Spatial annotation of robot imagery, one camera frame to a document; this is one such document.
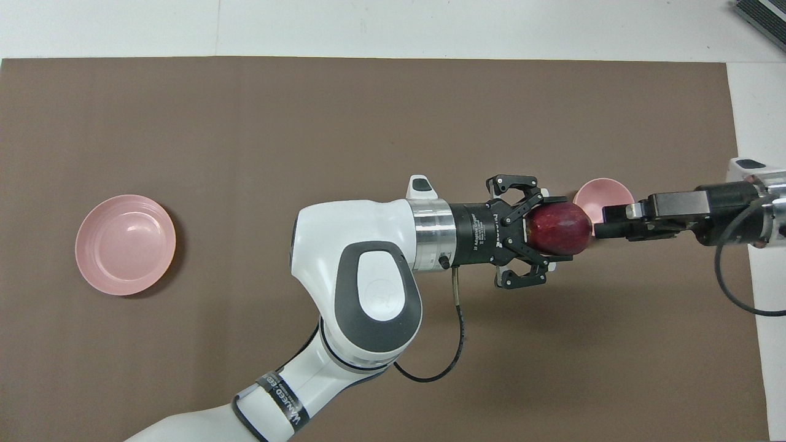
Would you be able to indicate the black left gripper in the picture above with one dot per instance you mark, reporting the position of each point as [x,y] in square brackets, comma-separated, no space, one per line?
[476,233]

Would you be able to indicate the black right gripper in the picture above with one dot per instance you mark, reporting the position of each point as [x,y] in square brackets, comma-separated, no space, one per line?
[731,212]

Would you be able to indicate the red apple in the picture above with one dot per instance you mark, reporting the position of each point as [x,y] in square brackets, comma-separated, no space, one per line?
[559,228]

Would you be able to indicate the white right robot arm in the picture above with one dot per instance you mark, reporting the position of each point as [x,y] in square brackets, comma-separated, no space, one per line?
[774,209]

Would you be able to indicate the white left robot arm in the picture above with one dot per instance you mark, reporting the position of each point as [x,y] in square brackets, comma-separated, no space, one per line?
[356,264]

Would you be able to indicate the pink bowl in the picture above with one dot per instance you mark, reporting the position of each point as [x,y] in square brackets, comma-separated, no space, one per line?
[605,193]

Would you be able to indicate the pink plate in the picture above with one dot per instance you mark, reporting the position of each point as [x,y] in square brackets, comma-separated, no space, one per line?
[126,245]

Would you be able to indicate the grey ribbed metal case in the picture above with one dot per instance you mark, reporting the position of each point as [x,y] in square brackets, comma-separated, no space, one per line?
[764,18]

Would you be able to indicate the brown paper mat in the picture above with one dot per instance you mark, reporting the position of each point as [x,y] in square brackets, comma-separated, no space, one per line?
[245,153]

